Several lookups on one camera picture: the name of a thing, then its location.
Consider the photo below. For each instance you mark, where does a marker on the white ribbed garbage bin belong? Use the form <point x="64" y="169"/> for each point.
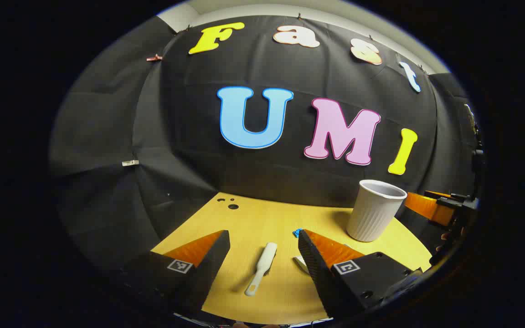
<point x="374" y="212"/>

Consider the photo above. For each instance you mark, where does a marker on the white dustpan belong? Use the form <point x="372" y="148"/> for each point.
<point x="301" y="264"/>

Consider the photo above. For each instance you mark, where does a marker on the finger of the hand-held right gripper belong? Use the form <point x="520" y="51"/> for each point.
<point x="426" y="207"/>

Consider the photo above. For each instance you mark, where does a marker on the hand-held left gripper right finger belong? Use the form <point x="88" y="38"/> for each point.
<point x="312" y="264"/>

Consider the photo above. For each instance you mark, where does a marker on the copper metal clip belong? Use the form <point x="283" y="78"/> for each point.
<point x="154" y="58"/>

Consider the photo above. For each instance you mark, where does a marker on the silver metal clip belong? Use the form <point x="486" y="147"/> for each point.
<point x="130" y="162"/>

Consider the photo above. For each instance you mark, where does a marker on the blue paper trash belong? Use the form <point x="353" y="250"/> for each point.
<point x="296" y="233"/>

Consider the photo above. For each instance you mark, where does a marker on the small white broom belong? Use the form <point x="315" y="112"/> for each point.
<point x="262" y="266"/>

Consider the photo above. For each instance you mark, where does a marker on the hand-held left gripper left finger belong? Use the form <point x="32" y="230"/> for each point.
<point x="212" y="259"/>

